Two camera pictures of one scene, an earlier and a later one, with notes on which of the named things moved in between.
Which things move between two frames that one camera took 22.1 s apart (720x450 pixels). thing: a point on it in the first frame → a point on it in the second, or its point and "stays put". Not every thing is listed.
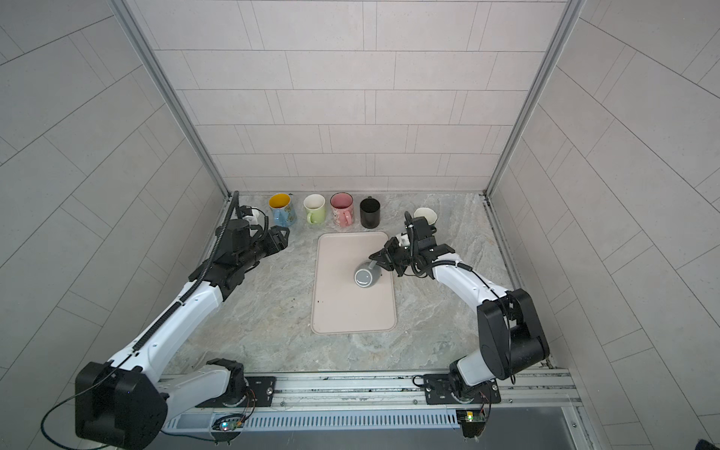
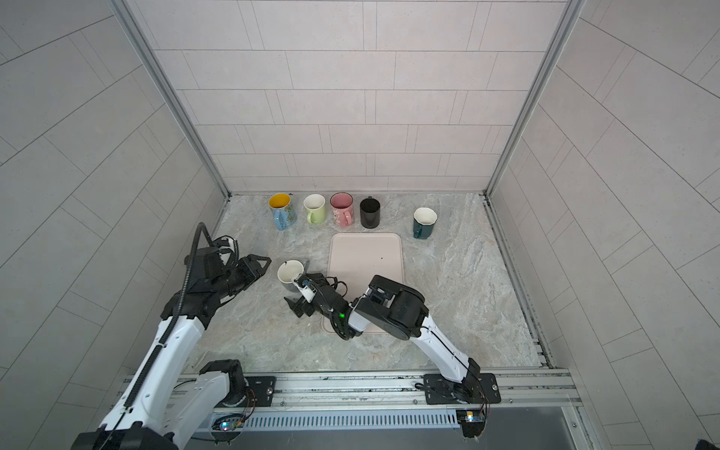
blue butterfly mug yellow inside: (283, 212) stays put
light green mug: (315, 206) stays put
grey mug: (367, 274) → (288, 272)
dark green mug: (429, 215) stays put
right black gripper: (390, 264) → (296, 307)
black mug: (369, 212) stays put
